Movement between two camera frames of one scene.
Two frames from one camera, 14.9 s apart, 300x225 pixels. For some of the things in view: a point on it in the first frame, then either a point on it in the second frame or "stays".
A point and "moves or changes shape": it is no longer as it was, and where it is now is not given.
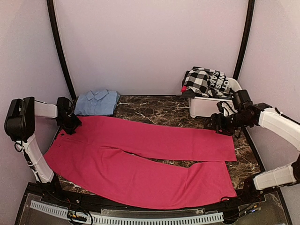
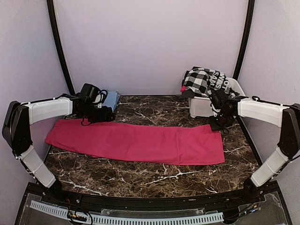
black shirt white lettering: (218, 85) stays
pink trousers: (92, 163) moves or changes shape
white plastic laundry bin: (201, 107) stays
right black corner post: (244, 39) stays
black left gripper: (77, 122) to (105, 116)
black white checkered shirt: (197, 79) stays
